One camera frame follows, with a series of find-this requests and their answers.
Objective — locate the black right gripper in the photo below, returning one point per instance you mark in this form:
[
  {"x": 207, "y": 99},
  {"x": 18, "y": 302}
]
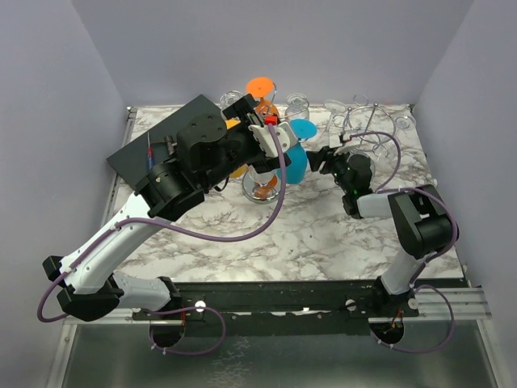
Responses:
[{"x": 326, "y": 154}]

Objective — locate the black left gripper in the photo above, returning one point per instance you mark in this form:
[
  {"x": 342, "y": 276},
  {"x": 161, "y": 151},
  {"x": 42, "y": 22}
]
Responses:
[{"x": 244, "y": 110}]

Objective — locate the yellow plastic goblet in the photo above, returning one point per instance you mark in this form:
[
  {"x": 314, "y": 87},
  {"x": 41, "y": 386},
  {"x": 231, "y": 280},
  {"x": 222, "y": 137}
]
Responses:
[{"x": 242, "y": 169}]

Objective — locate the orange plastic goblet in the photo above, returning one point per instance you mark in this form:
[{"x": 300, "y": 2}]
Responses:
[{"x": 264, "y": 91}]

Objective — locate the blue plastic goblet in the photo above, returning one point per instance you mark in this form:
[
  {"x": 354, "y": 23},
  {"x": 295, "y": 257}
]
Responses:
[{"x": 304, "y": 130}]

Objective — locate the clear patterned wine glass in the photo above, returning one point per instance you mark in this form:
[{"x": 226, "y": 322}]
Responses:
[{"x": 297, "y": 107}]

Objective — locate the chrome wine glass rack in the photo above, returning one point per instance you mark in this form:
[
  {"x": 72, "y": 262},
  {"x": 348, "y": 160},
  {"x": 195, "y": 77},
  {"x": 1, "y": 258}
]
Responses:
[
  {"x": 264, "y": 188},
  {"x": 363, "y": 118}
]

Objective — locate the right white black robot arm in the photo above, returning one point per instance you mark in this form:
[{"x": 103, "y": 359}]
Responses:
[{"x": 425, "y": 228}]

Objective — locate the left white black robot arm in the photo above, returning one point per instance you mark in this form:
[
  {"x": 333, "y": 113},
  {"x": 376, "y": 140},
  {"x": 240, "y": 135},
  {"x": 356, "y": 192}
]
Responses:
[{"x": 209, "y": 145}]

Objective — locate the grey metal faucet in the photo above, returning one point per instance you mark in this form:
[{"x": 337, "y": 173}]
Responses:
[{"x": 171, "y": 146}]

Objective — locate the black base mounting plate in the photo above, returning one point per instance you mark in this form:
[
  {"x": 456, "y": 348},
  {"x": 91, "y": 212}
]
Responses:
[{"x": 275, "y": 308}]

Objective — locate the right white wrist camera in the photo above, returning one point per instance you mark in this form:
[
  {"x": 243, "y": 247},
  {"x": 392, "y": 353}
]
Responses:
[{"x": 341, "y": 144}]

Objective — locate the blue handled screwdriver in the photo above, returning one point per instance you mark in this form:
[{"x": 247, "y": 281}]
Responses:
[{"x": 150, "y": 154}]

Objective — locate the dark blue network switch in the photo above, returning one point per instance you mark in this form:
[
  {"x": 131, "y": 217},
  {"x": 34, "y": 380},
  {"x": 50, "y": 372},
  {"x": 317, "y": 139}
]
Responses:
[{"x": 131, "y": 162}]

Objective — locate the aluminium rail frame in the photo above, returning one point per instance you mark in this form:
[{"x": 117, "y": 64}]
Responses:
[{"x": 207, "y": 150}]

